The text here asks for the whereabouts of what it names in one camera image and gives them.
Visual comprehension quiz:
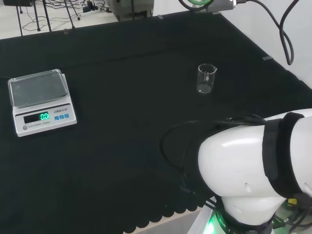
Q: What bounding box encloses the clear glass beaker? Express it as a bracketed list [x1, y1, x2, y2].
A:
[196, 63, 217, 95]

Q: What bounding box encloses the black camera cable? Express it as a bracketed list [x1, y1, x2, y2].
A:
[234, 0, 299, 65]

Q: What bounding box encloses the white power strip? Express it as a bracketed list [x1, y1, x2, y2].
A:
[78, 6, 101, 17]

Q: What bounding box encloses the green cable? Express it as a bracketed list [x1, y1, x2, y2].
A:
[179, 0, 213, 7]

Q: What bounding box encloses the black tripod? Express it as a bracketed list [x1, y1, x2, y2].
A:
[62, 0, 82, 32]
[16, 0, 53, 37]

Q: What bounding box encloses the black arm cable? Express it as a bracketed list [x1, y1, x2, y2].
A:
[159, 114, 267, 195]

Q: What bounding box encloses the white electronic balance steel pan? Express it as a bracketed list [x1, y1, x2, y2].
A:
[7, 68, 78, 137]

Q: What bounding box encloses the grey equipment box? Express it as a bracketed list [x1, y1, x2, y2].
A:
[114, 0, 155, 22]

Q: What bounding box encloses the black bench cloth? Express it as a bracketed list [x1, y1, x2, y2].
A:
[0, 11, 312, 234]

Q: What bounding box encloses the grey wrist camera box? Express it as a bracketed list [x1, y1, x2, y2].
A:
[187, 0, 238, 13]

